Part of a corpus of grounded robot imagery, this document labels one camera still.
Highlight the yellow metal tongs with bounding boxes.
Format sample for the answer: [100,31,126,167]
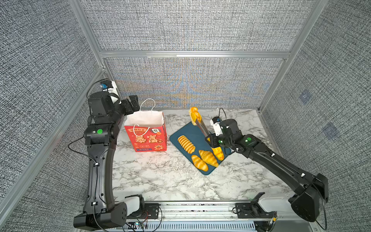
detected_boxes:
[196,113,220,148]

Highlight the red paper gift bag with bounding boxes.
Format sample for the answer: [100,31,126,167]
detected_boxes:
[124,98,167,152]

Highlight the golden croissant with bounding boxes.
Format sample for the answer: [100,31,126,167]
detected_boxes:
[199,150,219,167]

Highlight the long ridged bread loaf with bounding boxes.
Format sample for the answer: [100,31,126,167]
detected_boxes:
[177,135,196,154]

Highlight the rectangular glazed bread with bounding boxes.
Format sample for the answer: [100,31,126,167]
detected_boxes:
[189,107,199,126]

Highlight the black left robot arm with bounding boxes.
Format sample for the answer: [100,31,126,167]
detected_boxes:
[73,92,146,231]

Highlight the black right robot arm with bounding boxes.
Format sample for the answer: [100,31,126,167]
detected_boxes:
[205,117,329,222]

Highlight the oval striped bread roll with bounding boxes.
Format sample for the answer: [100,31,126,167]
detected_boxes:
[212,147,225,160]

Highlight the striped bread roll front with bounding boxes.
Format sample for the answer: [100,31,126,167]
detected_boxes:
[191,155,209,172]

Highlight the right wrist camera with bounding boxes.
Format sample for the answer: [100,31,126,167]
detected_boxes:
[210,116,222,136]

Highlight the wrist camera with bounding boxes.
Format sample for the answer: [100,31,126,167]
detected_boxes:
[210,116,222,136]
[100,79,121,104]

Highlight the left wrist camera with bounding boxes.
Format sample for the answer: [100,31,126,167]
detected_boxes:
[100,79,121,104]

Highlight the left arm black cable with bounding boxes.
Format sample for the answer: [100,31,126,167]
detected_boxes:
[68,78,112,232]

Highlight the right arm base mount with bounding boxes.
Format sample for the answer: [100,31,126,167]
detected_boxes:
[232,192,276,219]

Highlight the aluminium front rail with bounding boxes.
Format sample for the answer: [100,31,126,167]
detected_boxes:
[73,200,324,232]

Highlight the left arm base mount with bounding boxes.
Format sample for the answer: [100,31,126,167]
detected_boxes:
[124,194,159,219]

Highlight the aluminium enclosure frame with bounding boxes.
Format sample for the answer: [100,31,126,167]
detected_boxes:
[1,1,318,204]

